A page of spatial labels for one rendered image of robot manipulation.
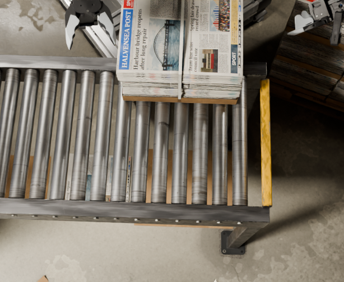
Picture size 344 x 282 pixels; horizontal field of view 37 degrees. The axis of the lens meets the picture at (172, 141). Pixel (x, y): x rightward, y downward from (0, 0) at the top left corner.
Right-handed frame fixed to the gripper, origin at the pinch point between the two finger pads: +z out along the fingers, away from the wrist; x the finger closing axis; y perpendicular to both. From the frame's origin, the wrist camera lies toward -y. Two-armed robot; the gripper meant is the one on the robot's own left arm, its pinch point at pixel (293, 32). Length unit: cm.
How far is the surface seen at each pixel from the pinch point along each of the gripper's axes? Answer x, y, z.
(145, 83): 45, 6, 36
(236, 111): 24.5, -15.4, 20.1
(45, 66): 42, 23, 72
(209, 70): 42.6, 2.3, 15.1
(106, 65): 33, 15, 54
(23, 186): 68, -9, 79
